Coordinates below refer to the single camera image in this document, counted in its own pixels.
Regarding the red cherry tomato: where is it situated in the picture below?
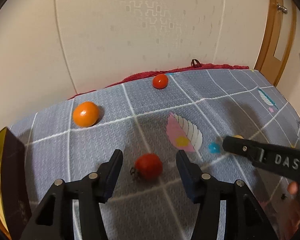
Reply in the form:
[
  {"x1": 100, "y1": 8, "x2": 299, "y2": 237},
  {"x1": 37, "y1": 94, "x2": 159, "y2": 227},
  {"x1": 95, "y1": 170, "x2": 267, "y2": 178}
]
[
  {"x1": 152, "y1": 74, "x2": 169, "y2": 89},
  {"x1": 130, "y1": 153, "x2": 163, "y2": 181}
]

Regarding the person's right hand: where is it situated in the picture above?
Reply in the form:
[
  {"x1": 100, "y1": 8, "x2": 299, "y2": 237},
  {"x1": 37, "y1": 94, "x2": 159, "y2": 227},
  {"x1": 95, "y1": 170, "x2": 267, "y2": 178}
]
[{"x1": 278, "y1": 181, "x2": 300, "y2": 239}]

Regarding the gold tin tray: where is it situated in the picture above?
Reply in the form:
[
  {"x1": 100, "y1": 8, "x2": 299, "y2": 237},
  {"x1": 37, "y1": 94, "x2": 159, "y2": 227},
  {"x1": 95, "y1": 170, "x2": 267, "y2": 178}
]
[{"x1": 0, "y1": 127, "x2": 31, "y2": 239}]

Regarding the red cloth under tablecloth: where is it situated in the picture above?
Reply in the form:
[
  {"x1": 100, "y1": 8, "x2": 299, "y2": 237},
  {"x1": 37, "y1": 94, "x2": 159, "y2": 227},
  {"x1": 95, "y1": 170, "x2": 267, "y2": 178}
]
[{"x1": 67, "y1": 63, "x2": 250, "y2": 100}]

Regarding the black binder clip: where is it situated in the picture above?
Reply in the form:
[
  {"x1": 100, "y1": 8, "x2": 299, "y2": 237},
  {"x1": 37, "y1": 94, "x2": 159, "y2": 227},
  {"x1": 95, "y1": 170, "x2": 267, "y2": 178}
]
[{"x1": 191, "y1": 59, "x2": 201, "y2": 68}]

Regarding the blue checked tablecloth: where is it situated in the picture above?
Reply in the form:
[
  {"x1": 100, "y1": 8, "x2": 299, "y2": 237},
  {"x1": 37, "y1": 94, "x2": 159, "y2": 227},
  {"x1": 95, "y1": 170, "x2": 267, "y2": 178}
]
[{"x1": 11, "y1": 69, "x2": 300, "y2": 239}]

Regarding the small orange kumquat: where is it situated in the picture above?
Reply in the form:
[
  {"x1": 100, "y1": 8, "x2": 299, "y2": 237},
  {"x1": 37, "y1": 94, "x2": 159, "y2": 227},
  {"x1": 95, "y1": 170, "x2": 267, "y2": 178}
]
[{"x1": 72, "y1": 101, "x2": 100, "y2": 127}]

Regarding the wooden door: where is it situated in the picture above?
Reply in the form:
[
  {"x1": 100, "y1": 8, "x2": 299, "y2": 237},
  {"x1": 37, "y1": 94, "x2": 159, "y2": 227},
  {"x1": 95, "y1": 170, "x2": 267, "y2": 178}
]
[{"x1": 254, "y1": 0, "x2": 297, "y2": 86}]

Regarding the metal door handle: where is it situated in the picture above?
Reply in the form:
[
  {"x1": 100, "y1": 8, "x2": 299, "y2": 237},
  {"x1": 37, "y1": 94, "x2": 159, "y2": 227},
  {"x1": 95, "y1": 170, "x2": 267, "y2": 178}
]
[{"x1": 277, "y1": 3, "x2": 288, "y2": 14}]

